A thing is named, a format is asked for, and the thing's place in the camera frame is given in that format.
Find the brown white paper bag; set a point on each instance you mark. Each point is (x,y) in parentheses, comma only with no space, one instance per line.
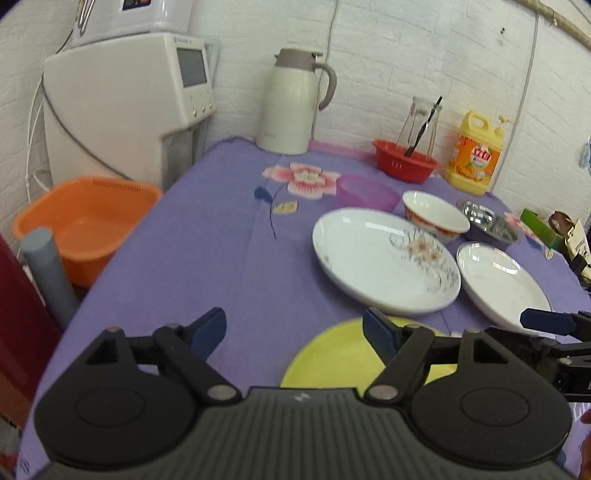
(576,244)

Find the clear glass pitcher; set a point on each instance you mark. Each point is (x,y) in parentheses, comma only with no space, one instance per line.
(427,145)

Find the grey pipe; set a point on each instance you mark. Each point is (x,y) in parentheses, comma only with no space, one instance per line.
(43,259)

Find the yellow plastic plate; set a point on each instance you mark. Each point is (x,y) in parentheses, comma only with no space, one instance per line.
(340,357)

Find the orange plastic basin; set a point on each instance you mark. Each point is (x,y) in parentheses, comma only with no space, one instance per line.
(90,218)

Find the black stirring stick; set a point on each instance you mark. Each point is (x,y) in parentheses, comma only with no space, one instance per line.
(425,116)

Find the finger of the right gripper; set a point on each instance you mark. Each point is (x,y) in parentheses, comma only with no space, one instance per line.
(564,324)

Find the white thermos jug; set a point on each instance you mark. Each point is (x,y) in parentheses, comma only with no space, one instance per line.
(300,85)

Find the white water dispenser machine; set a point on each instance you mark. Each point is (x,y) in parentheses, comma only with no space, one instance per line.
(127,107)

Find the purple floral tablecloth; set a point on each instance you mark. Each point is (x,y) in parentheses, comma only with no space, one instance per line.
(214,241)

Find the green box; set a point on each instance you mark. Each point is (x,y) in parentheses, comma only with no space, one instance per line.
(541,228)

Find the large floral white plate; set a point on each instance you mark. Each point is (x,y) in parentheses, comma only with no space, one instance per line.
(384,261)

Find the yellow dish soap bottle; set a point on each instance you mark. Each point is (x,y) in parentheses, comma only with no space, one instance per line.
(476,153)

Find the red plastic basket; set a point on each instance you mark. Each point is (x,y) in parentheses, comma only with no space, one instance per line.
(391,159)

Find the small white plate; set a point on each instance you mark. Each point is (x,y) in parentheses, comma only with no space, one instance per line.
(499,287)

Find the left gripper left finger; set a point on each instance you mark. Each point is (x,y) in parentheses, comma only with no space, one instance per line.
(129,400)

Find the white ceramic bowl red pattern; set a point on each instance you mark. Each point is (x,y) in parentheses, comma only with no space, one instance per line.
(435,215)

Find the purple plastic bowl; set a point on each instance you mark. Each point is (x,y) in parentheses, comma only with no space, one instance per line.
(354,191)

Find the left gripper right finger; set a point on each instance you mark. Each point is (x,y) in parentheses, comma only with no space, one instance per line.
(468,398)

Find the stainless steel bowl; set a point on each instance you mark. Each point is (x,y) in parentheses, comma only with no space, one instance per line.
(488,227)

